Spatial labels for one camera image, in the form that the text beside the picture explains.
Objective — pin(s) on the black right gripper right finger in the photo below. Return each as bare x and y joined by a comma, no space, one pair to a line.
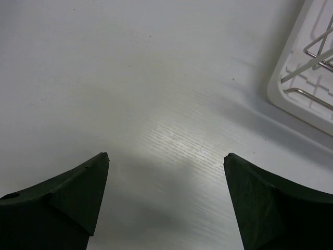
275,213

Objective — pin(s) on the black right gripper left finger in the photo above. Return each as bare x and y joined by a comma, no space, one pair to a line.
59,213

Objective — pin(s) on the white drain tray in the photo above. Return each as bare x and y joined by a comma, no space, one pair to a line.
288,86

